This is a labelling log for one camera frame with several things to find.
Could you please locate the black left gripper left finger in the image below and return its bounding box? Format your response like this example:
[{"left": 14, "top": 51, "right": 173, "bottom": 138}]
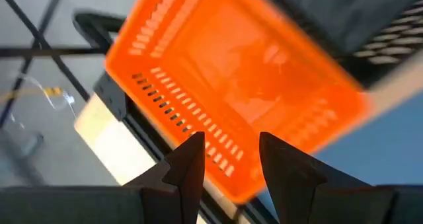
[{"left": 0, "top": 131, "right": 206, "bottom": 224}]

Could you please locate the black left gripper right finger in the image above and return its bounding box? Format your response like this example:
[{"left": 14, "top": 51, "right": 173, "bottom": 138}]
[{"left": 259, "top": 131, "right": 423, "bottom": 224}]

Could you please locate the orange plastic basket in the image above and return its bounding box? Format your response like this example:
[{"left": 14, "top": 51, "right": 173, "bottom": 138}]
[{"left": 104, "top": 0, "right": 369, "bottom": 205}]

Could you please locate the small grey floor object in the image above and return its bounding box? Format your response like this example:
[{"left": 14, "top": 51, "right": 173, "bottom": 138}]
[{"left": 18, "top": 131, "right": 46, "bottom": 157}]

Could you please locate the black plastic basket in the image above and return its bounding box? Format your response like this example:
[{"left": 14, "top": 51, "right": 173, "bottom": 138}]
[{"left": 256, "top": 0, "right": 423, "bottom": 88}]

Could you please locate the white cable with plug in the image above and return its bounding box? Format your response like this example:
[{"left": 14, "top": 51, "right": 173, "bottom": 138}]
[{"left": 18, "top": 74, "right": 79, "bottom": 121}]

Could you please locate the yellow cable with connector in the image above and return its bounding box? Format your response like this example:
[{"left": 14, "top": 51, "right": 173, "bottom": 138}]
[{"left": 0, "top": 86, "right": 64, "bottom": 103}]

